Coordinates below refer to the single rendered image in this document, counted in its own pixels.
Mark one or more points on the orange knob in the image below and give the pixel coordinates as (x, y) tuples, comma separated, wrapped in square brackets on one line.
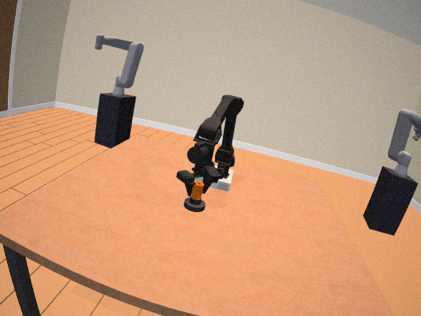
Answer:
[(197, 190)]

